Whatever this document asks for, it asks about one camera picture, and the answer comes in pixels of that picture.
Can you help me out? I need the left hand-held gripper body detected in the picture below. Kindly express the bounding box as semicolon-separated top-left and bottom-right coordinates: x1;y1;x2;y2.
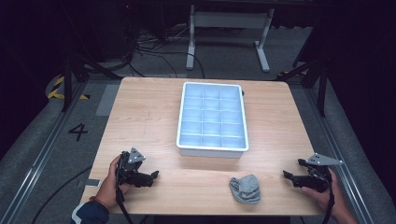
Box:
116;147;152;189

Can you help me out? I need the white metal table frame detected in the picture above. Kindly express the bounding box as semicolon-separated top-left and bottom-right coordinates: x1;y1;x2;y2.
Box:
185;4;276;74

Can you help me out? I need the person's left hand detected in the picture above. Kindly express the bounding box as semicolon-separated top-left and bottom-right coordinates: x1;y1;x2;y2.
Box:
94;154;131;210

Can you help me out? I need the grey sock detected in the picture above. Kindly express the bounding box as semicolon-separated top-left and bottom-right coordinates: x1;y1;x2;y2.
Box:
229;174;262;204

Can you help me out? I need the bundle of floor cables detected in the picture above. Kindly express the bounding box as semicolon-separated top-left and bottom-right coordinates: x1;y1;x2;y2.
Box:
123;24;207;79

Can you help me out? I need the white compartment storage box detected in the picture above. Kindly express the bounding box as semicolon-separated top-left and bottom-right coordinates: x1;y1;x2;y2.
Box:
176;81;249;159

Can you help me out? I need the aluminium floor rail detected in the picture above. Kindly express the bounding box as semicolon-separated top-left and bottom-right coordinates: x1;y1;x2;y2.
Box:
0;81;89;224
303;85;396;224

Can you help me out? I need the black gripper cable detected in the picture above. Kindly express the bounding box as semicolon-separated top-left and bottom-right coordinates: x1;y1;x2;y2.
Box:
311;167;336;224
115;161;135;224

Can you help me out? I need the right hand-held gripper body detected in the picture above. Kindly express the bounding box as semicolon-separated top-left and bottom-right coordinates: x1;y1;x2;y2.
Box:
292;152;344;192

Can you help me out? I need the black floor cable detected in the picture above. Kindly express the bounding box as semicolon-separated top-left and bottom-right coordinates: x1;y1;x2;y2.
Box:
31;165;93;224

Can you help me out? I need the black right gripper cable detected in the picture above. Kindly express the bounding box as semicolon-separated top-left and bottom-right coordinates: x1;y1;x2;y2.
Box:
311;167;336;224

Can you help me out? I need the silver tape strip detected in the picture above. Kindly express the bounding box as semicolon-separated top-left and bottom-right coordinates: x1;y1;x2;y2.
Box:
77;178;103;189

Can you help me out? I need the person's right hand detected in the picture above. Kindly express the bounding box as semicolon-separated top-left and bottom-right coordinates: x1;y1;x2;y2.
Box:
301;169;346;219

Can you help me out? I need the yellow black floor tape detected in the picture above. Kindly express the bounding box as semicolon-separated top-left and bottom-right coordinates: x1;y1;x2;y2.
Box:
277;70;310;77
46;76;92;101

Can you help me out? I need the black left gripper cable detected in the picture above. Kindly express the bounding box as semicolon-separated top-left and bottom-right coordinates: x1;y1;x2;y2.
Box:
115;161;135;224

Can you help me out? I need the red wrist band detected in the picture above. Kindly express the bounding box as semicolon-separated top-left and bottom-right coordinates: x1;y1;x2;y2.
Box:
89;195;108;209

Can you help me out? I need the black metal stand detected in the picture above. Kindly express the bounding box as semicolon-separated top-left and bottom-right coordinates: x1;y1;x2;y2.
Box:
61;53;123;113
276;58;329;119

